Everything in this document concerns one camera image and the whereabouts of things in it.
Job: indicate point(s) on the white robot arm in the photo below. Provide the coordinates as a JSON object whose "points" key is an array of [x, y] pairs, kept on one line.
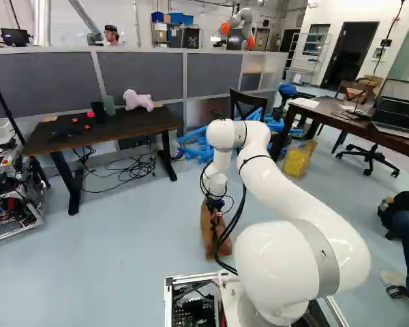
{"points": [[293, 204]]}

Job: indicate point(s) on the grey laptop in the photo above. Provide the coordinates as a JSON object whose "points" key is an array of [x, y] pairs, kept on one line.
{"points": [[397, 116]]}

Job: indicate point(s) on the white paper sheet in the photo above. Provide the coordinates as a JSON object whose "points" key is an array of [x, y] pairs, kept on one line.
{"points": [[303, 103]]}

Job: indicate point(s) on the dark table with black legs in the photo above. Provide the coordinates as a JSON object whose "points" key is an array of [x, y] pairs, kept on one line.
{"points": [[129, 127]]}

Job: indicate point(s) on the brown printed paper bag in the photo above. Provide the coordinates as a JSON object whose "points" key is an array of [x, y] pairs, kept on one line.
{"points": [[208, 231]]}

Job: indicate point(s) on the brown wooden table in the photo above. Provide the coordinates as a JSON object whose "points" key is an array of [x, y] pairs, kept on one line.
{"points": [[330, 114]]}

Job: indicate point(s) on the green plastic cup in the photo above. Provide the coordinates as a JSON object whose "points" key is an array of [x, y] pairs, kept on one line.
{"points": [[109, 105]]}

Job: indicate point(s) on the grey office partition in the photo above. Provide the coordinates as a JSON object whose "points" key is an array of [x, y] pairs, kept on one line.
{"points": [[139, 75]]}

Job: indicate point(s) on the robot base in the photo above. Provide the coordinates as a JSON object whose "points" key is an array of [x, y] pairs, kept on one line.
{"points": [[191, 306]]}

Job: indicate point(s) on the black backpack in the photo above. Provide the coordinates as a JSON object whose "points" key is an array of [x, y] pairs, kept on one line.
{"points": [[404, 204]]}

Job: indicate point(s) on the metal equipment cart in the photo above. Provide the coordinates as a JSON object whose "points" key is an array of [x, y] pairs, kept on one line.
{"points": [[10, 190]]}

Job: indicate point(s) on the black wooden chair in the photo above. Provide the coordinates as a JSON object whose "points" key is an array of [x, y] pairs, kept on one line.
{"points": [[247, 102]]}

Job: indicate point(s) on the black office chair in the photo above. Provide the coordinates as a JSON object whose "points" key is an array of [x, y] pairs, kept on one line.
{"points": [[371, 155]]}

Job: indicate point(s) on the blue foam tubes heap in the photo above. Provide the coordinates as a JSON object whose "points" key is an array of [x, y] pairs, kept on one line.
{"points": [[197, 150]]}

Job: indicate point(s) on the black cylinder cup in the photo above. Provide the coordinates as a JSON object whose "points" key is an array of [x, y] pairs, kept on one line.
{"points": [[99, 112]]}

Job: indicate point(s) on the pink plush toy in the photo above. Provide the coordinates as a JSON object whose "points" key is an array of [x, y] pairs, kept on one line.
{"points": [[138, 99]]}

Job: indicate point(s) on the person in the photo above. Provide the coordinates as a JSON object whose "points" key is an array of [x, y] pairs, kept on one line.
{"points": [[112, 35]]}

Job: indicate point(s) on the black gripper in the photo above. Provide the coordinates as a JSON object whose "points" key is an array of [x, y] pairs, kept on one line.
{"points": [[216, 203]]}

